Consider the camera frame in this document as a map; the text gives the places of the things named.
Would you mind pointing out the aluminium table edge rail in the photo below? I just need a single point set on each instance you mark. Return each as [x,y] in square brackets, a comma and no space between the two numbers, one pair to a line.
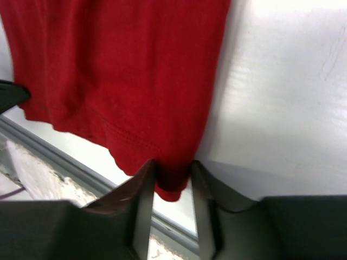
[173,224]

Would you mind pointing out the red t shirt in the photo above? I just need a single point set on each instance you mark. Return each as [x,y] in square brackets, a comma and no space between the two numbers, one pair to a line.
[136,77]

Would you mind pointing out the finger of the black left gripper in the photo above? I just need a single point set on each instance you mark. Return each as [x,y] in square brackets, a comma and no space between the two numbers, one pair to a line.
[12,95]

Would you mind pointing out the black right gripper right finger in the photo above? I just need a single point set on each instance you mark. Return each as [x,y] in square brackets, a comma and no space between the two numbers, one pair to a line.
[232,226]

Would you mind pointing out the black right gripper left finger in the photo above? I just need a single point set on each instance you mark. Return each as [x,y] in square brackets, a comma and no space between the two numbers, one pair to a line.
[115,226]

